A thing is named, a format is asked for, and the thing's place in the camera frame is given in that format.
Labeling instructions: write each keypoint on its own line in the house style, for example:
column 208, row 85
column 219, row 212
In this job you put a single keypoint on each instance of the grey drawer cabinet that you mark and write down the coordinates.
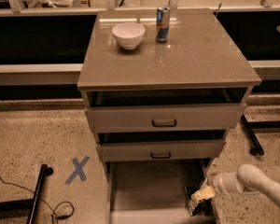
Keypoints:
column 198, row 65

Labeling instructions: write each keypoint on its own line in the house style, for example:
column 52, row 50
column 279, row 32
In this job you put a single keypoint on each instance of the middle grey drawer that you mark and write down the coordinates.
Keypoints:
column 159, row 151

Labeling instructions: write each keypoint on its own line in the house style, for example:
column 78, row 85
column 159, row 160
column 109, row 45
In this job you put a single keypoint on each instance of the blue chip bag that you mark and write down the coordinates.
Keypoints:
column 189, row 190

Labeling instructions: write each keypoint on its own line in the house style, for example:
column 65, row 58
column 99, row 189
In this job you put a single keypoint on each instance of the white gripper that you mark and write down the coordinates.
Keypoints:
column 218, row 183

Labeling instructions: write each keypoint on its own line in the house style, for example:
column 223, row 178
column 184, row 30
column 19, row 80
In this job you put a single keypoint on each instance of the blue energy drink can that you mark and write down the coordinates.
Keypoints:
column 162, row 23

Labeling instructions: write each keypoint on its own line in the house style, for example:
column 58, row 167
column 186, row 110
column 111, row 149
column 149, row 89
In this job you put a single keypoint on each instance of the black stand leg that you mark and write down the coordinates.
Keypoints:
column 27, row 207
column 256, row 148

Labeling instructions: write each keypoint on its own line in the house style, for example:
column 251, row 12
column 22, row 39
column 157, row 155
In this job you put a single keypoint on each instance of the top grey drawer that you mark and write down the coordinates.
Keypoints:
column 159, row 118

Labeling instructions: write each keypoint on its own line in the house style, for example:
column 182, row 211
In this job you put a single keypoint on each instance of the white ceramic bowl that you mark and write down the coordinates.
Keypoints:
column 128, row 34

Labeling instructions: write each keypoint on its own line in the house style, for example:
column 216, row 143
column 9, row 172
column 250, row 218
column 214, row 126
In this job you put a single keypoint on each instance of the grey drawer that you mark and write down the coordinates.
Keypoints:
column 159, row 118
column 159, row 151
column 153, row 192

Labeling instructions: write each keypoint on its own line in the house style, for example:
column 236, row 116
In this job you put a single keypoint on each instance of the blue tape cross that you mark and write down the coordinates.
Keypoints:
column 78, row 170

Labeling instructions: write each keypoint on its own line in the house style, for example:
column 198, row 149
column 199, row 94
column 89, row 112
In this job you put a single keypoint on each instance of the bottom grey drawer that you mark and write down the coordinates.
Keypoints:
column 153, row 192

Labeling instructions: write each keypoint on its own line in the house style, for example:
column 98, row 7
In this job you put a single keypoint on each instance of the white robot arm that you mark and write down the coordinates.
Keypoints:
column 246, row 180

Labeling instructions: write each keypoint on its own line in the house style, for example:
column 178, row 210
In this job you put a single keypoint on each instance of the black stand leg left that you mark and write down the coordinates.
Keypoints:
column 27, row 207

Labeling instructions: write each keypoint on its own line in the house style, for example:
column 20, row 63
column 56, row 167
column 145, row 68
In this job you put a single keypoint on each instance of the black stand leg right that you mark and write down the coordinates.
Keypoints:
column 256, row 148

